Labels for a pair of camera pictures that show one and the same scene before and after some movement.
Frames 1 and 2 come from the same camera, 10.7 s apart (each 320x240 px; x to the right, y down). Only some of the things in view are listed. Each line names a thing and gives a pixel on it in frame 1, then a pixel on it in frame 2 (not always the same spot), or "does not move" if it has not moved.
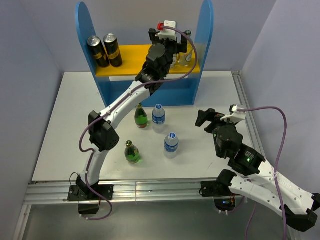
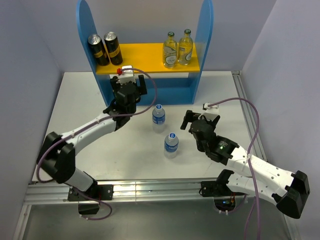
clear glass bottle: (186, 59) does not move
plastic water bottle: (158, 119) does not move
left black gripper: (178, 48) to (142, 90)
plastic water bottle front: (171, 145) does not move
